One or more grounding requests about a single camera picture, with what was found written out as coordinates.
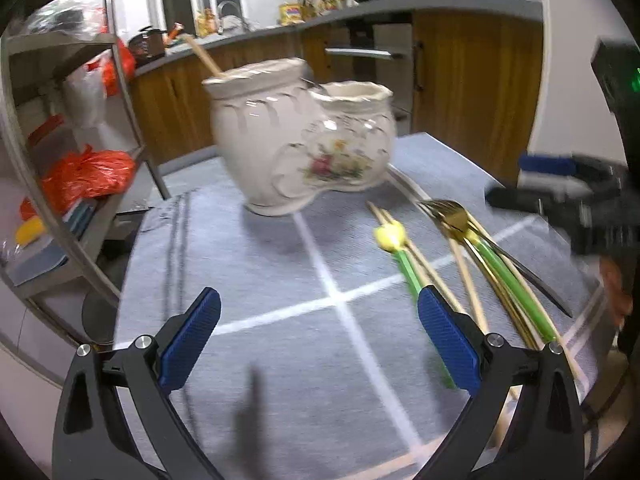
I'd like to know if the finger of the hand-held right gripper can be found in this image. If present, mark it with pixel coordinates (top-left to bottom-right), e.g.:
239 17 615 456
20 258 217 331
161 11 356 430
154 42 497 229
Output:
484 185 590 222
519 152 619 180

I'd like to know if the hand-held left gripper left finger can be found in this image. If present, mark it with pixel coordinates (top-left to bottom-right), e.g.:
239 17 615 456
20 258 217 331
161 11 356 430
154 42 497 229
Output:
51 286 227 480

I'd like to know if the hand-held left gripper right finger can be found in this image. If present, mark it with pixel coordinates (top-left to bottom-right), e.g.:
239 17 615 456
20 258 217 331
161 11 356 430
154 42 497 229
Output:
417 284 587 480

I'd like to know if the wooden chopstick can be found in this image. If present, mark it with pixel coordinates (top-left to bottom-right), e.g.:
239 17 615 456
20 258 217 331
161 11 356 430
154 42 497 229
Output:
367 201 466 317
186 36 226 79
446 234 518 453
378 207 430 288

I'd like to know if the green handle gold fork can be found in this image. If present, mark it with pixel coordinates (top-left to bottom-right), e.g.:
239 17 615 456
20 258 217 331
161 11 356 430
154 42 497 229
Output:
440 217 560 346

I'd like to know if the green handle tulip utensil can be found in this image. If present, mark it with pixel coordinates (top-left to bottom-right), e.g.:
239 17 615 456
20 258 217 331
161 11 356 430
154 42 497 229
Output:
374 221 458 391

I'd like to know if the white floral ceramic utensil holder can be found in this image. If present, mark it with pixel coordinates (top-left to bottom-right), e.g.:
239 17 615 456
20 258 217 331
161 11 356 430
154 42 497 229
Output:
202 57 397 217

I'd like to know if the person's right hand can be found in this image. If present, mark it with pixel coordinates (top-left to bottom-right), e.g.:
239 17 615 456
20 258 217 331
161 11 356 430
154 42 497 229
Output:
599 257 633 332

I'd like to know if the grey checked table mat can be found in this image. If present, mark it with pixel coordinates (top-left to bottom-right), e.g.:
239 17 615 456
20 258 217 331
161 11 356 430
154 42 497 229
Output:
114 132 608 480

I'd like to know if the built-in steel drawer appliance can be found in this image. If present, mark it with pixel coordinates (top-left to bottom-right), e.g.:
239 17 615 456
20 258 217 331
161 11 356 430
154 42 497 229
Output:
325 22 416 133

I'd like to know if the grey kitchen countertop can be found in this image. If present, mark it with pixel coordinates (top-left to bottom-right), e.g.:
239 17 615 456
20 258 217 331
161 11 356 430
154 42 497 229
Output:
135 0 543 78

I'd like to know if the crumpled orange plastic bag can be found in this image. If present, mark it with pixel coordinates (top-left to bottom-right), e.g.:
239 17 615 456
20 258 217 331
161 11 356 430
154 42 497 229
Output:
20 145 137 216

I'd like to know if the yellow plastic object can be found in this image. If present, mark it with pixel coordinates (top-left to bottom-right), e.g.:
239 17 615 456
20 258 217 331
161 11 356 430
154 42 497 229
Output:
15 216 46 246

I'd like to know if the orange lid container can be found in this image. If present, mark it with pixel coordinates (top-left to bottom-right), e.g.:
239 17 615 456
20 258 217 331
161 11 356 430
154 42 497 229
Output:
27 115 66 143

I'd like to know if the white plastic bag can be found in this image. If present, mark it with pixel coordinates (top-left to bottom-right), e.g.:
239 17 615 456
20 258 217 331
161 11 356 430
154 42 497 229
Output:
65 62 108 128

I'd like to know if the condiment rack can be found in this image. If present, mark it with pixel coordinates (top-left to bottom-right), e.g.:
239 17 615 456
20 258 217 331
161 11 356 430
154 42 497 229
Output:
305 0 346 16

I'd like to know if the hanging red plastic bag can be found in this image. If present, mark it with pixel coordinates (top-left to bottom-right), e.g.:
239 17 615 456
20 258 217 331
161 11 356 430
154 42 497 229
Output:
87 25 136 96

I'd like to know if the dark red rice cooker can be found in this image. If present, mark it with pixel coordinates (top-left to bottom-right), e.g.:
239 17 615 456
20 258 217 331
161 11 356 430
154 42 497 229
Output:
129 26 168 61

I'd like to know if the clear yellow bottle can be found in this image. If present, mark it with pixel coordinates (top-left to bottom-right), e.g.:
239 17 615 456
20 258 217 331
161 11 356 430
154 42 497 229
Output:
195 7 218 38

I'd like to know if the steel shelf rack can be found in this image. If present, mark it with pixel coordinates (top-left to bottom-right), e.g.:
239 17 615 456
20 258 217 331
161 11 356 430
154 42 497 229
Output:
0 0 173 361

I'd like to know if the clear plastic bag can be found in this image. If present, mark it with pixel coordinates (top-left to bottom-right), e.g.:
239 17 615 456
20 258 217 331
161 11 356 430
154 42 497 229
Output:
25 0 108 36

